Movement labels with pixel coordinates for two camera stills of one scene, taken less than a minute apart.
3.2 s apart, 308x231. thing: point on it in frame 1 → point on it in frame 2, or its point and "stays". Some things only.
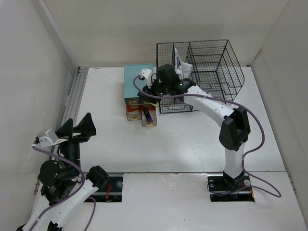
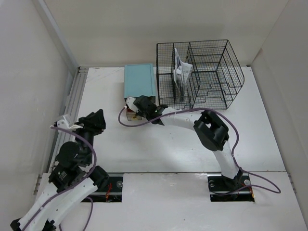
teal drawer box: x=131 y=71 stays
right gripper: x=150 y=91 → x=140 y=113
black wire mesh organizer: x=212 y=65 stays
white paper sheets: x=182 y=68 stays
